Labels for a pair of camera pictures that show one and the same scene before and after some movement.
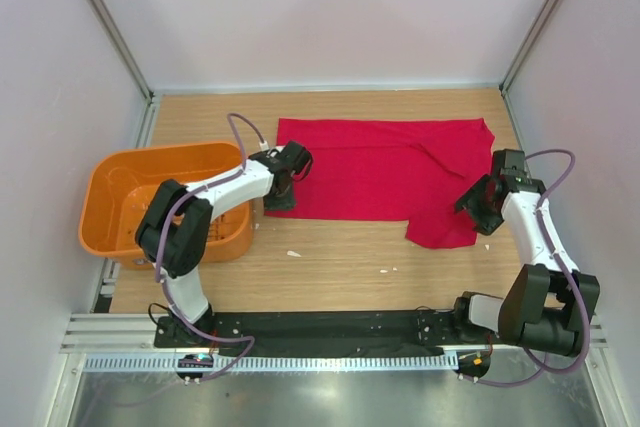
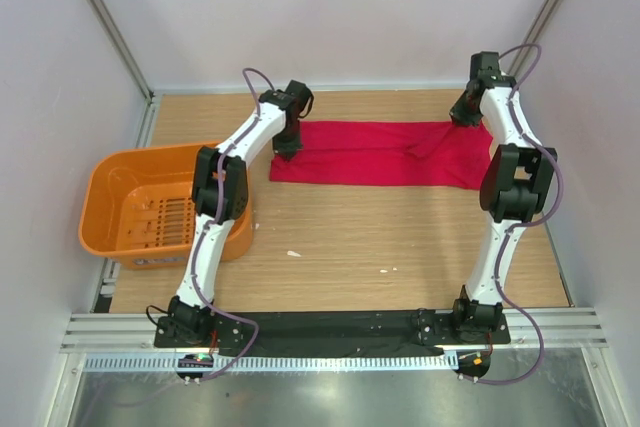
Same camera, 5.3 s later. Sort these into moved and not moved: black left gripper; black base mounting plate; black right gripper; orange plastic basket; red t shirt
Moved: black right gripper; red t shirt; black left gripper
Not moved: black base mounting plate; orange plastic basket
